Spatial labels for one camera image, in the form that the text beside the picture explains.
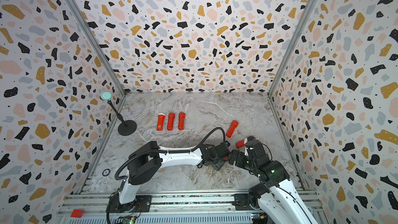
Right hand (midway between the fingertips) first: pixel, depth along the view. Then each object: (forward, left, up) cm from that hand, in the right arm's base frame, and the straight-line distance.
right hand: (237, 158), depth 75 cm
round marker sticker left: (-5, +69, -12) cm, 70 cm away
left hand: (+3, +6, -11) cm, 12 cm away
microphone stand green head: (+23, +67, -10) cm, 71 cm away
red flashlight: (+25, +40, -9) cm, 48 cm away
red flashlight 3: (+23, 0, -12) cm, 26 cm away
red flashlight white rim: (+28, +47, -10) cm, 56 cm away
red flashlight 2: (+31, +33, -10) cm, 47 cm away
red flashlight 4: (+13, -5, -11) cm, 18 cm away
